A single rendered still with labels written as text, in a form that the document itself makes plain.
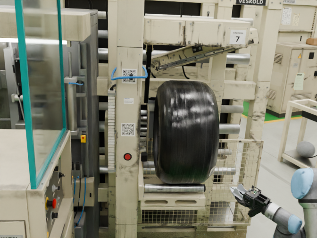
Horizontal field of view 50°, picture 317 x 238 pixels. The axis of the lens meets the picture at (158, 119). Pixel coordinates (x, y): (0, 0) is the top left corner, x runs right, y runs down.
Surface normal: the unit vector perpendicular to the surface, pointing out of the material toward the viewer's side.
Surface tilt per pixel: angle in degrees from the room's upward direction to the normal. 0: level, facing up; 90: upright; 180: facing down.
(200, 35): 90
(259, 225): 0
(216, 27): 90
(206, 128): 64
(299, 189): 84
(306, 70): 90
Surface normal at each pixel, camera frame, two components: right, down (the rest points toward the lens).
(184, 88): 0.07, -0.80
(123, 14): 0.07, 0.33
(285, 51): -0.90, 0.11
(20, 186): 0.05, -0.94
